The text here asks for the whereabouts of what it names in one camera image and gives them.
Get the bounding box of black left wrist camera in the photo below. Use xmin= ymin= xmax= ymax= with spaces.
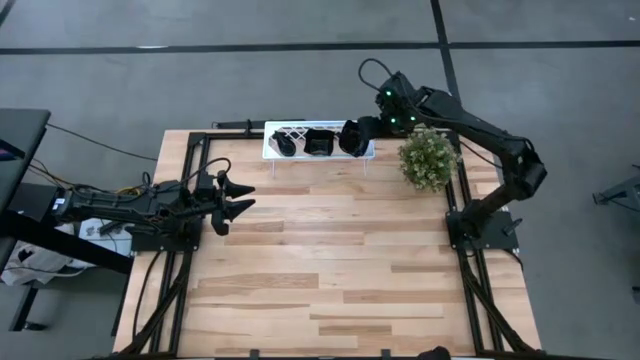
xmin=193 ymin=172 xmax=218 ymax=201

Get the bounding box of black desk leg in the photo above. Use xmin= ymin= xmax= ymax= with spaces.
xmin=7 ymin=283 xmax=49 ymax=332

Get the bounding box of white paper sheet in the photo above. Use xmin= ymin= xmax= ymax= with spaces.
xmin=78 ymin=217 xmax=135 ymax=257

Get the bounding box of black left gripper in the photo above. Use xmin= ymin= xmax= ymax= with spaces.
xmin=192 ymin=172 xmax=257 ymax=237

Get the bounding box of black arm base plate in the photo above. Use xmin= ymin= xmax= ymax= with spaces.
xmin=130 ymin=212 xmax=204 ymax=254
xmin=446 ymin=209 xmax=520 ymax=252

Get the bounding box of black wavy square mini plate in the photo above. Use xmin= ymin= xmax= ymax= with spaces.
xmin=303 ymin=127 xmax=335 ymax=157

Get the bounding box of white lattice shelf rack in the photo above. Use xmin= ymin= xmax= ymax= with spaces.
xmin=262 ymin=119 xmax=376 ymax=162

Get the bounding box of black desk beam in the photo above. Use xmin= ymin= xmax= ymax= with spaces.
xmin=0 ymin=212 xmax=134 ymax=277

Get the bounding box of green artificial potted plant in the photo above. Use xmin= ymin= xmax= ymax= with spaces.
xmin=397 ymin=128 xmax=461 ymax=194

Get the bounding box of black left wrist camera cable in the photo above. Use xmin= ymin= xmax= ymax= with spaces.
xmin=177 ymin=156 xmax=233 ymax=189

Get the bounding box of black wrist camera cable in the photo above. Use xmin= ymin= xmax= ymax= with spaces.
xmin=177 ymin=156 xmax=233 ymax=189
xmin=357 ymin=57 xmax=396 ymax=94

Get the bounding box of black hanging cable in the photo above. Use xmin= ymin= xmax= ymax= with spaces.
xmin=130 ymin=249 xmax=162 ymax=346

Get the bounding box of gray chair base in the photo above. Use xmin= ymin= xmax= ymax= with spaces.
xmin=592 ymin=164 xmax=640 ymax=207

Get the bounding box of black hand tool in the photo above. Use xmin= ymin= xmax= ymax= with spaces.
xmin=97 ymin=219 xmax=137 ymax=239

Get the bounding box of black desk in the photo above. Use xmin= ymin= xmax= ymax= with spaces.
xmin=0 ymin=107 xmax=53 ymax=214

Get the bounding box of black teardrop mini plate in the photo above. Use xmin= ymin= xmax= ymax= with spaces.
xmin=271 ymin=130 xmax=297 ymax=157

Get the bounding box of black power strip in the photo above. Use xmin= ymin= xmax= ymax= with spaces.
xmin=212 ymin=118 xmax=307 ymax=130

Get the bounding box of black floor cable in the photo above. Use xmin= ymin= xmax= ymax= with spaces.
xmin=45 ymin=123 xmax=159 ymax=164

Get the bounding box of group of black bowls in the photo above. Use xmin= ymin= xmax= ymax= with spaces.
xmin=338 ymin=119 xmax=371 ymax=159

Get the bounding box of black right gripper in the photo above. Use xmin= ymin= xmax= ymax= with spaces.
xmin=355 ymin=114 xmax=404 ymax=147

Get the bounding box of white bag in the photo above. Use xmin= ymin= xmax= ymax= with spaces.
xmin=0 ymin=223 xmax=92 ymax=288

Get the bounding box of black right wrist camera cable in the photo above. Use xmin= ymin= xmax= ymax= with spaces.
xmin=357 ymin=57 xmax=396 ymax=94

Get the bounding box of black gripper-shaped object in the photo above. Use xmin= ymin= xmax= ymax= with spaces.
xmin=418 ymin=345 xmax=452 ymax=360

